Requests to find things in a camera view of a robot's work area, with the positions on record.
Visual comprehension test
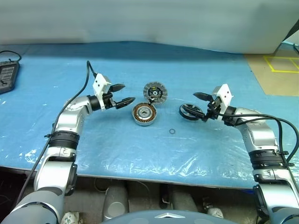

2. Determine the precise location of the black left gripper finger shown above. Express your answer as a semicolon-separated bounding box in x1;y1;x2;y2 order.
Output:
109;84;126;93
114;97;135;109

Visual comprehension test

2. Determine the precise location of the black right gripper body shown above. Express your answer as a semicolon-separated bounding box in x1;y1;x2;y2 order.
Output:
205;97;221;121

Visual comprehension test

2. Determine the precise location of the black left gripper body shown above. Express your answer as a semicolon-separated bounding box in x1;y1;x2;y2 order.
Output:
102;92;118;110

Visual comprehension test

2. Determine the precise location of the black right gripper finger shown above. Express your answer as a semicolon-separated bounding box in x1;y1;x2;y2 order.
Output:
183;107;208;122
193;92;214;102

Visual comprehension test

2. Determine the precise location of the black motor rotor wheel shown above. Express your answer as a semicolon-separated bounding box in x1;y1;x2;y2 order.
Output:
179;103;202;121

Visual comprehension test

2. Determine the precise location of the motor stator with copper windings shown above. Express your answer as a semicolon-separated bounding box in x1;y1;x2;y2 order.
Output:
132;102;157;127

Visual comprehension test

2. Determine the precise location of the silver motor end cap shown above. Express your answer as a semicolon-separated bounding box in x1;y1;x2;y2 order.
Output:
142;81;168;107

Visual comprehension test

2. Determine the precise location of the blue foam table mat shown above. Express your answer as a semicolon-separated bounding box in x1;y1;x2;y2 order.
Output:
0;41;299;189

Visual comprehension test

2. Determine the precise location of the white backdrop board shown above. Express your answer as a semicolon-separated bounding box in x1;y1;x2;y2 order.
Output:
0;0;299;55

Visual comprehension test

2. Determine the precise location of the yellow tape marking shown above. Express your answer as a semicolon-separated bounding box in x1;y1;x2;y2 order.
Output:
263;55;299;74

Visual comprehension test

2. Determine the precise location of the grey rounded cylinder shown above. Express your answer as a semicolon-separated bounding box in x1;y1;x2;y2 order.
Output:
168;186;199;212
104;185;129;221

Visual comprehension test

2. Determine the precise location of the black box device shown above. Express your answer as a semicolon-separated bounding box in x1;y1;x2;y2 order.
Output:
0;60;21;95

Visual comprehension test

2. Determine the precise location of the grey robot torso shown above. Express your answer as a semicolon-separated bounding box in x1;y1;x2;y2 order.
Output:
98;209;225;224

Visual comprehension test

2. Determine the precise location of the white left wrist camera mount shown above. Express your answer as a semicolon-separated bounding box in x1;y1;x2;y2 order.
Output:
93;73;112;110

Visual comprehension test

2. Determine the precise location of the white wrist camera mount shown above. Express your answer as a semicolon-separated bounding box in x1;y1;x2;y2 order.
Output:
93;73;112;110
211;83;234;114

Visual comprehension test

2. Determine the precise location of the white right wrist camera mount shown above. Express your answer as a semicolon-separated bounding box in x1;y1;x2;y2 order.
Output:
211;83;234;114

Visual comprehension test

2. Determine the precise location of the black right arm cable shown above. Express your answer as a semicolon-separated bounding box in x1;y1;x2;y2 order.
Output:
217;112;299;164

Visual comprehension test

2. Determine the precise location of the thin black device cable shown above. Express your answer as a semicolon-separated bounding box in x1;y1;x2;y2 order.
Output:
0;50;22;63

